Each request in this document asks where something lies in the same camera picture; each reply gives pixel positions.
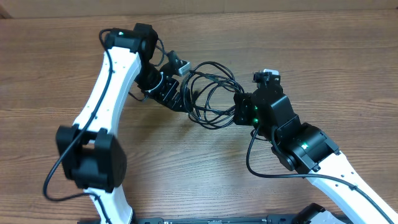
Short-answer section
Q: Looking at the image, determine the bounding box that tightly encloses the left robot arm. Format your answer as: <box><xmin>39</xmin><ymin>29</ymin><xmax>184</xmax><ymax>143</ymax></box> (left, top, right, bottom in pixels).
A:
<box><xmin>43</xmin><ymin>23</ymin><xmax>191</xmax><ymax>223</ymax></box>

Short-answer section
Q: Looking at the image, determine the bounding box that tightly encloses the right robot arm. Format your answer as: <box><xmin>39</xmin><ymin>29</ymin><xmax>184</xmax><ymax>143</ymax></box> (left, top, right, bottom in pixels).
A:
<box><xmin>234</xmin><ymin>85</ymin><xmax>397</xmax><ymax>223</ymax></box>

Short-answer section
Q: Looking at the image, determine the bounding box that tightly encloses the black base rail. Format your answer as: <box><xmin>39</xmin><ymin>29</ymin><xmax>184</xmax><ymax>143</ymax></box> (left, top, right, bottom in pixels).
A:
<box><xmin>132</xmin><ymin>214</ymin><xmax>295</xmax><ymax>224</ymax></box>

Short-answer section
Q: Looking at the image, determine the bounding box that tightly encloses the black USB cable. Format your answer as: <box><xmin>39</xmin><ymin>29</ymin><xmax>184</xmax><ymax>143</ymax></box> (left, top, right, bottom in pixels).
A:
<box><xmin>180</xmin><ymin>60</ymin><xmax>246</xmax><ymax>130</ymax></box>
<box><xmin>186</xmin><ymin>67</ymin><xmax>243</xmax><ymax>128</ymax></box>

